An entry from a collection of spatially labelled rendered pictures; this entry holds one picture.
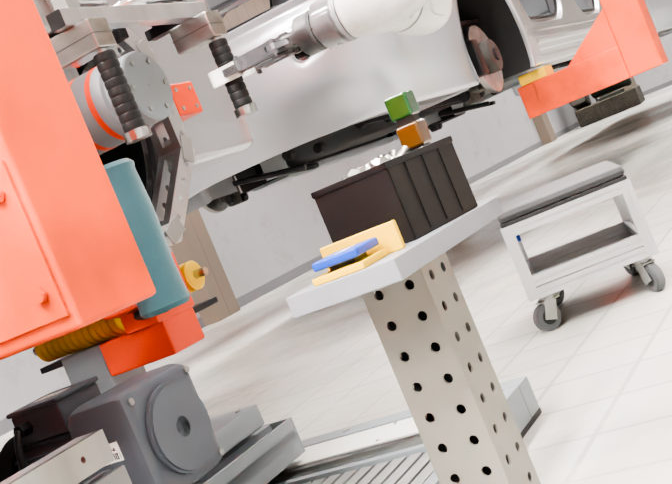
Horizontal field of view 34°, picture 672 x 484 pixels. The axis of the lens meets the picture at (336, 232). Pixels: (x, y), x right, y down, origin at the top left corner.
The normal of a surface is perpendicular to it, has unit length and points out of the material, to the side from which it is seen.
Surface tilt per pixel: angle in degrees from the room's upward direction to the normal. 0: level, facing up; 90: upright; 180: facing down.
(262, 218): 90
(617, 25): 90
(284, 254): 90
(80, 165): 90
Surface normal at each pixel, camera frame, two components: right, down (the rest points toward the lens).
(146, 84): 0.82, -0.33
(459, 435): -0.43, 0.21
